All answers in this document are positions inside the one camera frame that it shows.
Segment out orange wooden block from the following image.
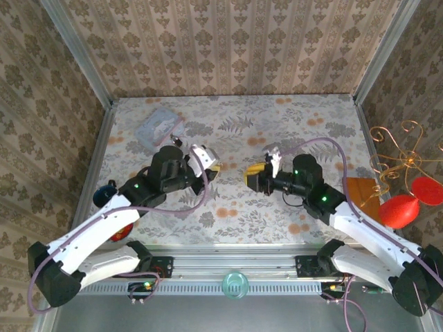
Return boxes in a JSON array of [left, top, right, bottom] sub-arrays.
[[345, 176, 381, 225]]

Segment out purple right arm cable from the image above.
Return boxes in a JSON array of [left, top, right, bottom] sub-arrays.
[[278, 137, 430, 270]]

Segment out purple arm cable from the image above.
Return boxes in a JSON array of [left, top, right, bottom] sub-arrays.
[[26, 151, 210, 315], [278, 137, 430, 270]]

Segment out aluminium frame post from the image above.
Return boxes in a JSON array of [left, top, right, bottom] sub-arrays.
[[37, 0, 117, 109], [352, 0, 422, 104]]

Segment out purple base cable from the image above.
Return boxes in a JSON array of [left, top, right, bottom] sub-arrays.
[[321, 275, 368, 332]]

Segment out red round object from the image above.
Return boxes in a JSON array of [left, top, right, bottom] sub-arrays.
[[109, 223, 135, 243]]

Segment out blue and pink cartoon box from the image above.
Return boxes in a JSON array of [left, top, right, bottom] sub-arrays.
[[134, 107, 185, 147]]

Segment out dark blue round object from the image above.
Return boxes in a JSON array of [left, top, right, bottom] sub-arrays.
[[92, 185, 118, 208]]

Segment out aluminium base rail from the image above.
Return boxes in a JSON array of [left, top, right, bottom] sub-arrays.
[[152, 243, 326, 281]]

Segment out red teardrop ornament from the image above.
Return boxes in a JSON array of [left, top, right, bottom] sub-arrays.
[[377, 194, 421, 230]]

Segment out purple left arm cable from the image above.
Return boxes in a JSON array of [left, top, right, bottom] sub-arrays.
[[26, 151, 210, 315]]

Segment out gold wire ornament stand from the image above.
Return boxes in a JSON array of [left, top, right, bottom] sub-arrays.
[[359, 120, 443, 208]]

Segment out slotted grey cable duct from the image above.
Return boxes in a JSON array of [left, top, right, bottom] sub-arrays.
[[79, 279, 347, 295]]

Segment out red round ornament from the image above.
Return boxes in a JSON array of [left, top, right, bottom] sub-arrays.
[[411, 176, 443, 205]]

